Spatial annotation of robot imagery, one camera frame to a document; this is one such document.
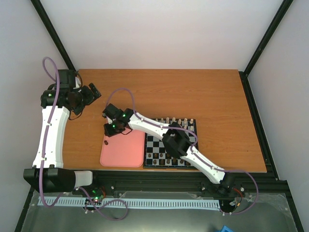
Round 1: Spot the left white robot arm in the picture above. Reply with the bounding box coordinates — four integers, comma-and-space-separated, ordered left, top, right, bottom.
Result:
23, 70, 101, 195

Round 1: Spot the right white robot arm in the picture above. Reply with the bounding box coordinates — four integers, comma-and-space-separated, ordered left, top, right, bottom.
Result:
102, 103, 235, 196

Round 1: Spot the black white chess board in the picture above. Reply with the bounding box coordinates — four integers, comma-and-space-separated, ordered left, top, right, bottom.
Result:
143, 118, 197, 170

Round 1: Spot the pink plastic tray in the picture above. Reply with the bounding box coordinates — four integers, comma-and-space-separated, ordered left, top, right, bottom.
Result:
100, 129, 145, 168

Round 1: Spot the blue object at bottom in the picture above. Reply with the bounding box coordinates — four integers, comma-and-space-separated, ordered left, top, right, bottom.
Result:
215, 226, 234, 232

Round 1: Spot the light blue cable duct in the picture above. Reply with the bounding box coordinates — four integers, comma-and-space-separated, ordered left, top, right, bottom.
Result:
37, 196, 221, 210

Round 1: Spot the left black frame post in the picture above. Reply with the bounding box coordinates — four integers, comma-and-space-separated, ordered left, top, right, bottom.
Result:
30, 0, 76, 71

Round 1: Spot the black frame post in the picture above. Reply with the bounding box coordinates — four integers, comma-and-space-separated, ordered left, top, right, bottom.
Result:
243, 0, 295, 75
30, 0, 76, 71

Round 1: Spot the right black frame post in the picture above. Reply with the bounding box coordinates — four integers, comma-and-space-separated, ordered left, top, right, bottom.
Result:
243, 0, 295, 75

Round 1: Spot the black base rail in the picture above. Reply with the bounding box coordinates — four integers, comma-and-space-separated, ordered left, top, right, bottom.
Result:
85, 171, 292, 200

